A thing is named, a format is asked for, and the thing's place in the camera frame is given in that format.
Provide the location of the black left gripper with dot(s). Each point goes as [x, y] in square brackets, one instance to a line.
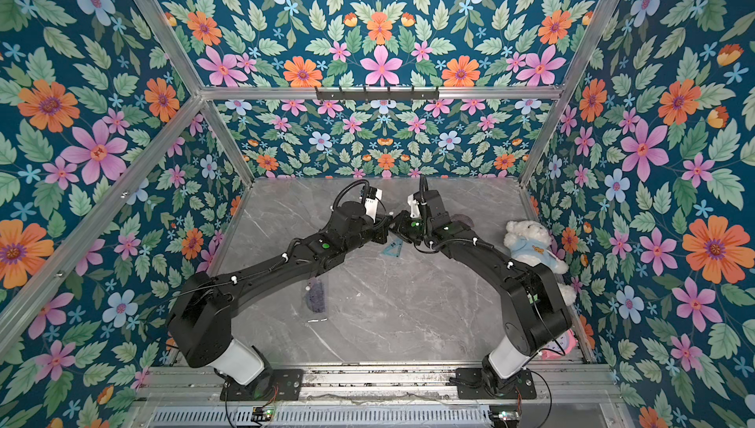
[380, 229]

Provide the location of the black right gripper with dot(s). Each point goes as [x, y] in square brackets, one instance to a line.
[404, 226]

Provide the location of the purple protractor ruler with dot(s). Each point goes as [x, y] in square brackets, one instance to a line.
[463, 220]

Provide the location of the teal triangle ruler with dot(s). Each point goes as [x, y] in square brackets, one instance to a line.
[393, 249]

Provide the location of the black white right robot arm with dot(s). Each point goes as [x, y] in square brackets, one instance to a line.
[534, 309]

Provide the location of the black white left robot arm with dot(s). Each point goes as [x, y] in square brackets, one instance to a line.
[202, 321]

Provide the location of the white teddy bear blue shirt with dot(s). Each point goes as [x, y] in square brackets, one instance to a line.
[529, 242]

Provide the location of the pink alarm clock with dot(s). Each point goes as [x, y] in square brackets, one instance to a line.
[560, 347]

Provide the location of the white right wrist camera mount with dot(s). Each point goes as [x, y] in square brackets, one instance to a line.
[414, 207]

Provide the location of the black hook rail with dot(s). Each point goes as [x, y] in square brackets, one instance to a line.
[377, 94]

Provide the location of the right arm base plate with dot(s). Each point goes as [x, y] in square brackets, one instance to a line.
[484, 384]

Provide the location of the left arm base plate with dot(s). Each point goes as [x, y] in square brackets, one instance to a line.
[279, 385]

